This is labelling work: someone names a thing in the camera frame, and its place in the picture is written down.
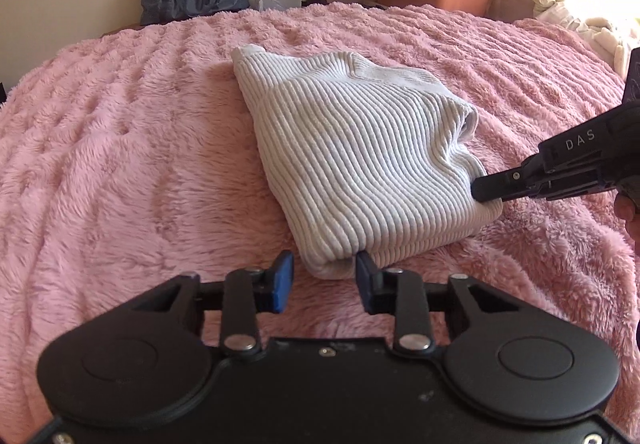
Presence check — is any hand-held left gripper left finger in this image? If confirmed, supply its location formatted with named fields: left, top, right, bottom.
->
left=130, top=250, right=295, bottom=358

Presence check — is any pink fluffy blanket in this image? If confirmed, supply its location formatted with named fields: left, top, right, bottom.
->
left=0, top=2, right=640, bottom=444

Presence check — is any white crumpled cloth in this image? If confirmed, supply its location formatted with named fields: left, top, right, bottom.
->
left=531, top=0, right=640, bottom=75

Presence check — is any white ribbed knit sweater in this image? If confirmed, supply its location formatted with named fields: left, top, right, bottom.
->
left=230, top=44, right=504, bottom=281

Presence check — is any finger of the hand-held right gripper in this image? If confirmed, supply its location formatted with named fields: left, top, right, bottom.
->
left=471, top=151, right=551, bottom=204

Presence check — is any person's right hand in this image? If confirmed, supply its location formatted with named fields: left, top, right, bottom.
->
left=613, top=191, right=640, bottom=245

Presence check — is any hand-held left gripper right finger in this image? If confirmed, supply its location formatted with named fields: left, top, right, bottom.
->
left=355, top=251, right=507, bottom=355

